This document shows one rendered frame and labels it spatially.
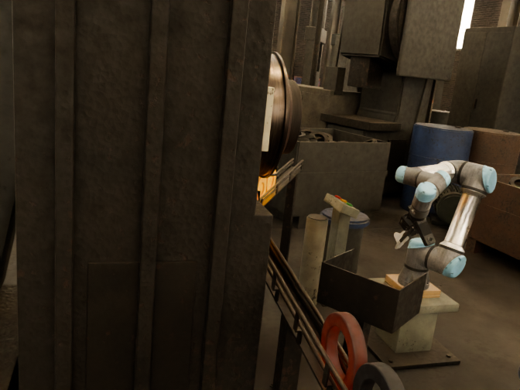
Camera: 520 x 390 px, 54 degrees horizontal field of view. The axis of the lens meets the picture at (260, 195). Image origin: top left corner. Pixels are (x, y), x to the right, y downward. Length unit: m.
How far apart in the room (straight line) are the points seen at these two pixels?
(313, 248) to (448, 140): 2.71
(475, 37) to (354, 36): 1.90
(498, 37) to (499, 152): 1.74
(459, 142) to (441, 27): 1.20
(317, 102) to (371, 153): 1.58
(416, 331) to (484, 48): 4.82
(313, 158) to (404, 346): 2.00
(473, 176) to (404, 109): 3.39
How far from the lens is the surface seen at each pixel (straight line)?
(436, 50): 5.66
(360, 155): 4.52
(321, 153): 4.24
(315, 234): 2.81
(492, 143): 5.54
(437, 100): 9.39
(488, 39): 6.91
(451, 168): 2.53
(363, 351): 1.18
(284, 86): 1.76
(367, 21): 5.61
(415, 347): 2.71
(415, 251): 2.54
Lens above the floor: 1.30
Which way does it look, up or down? 14 degrees down
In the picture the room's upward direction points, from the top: 6 degrees clockwise
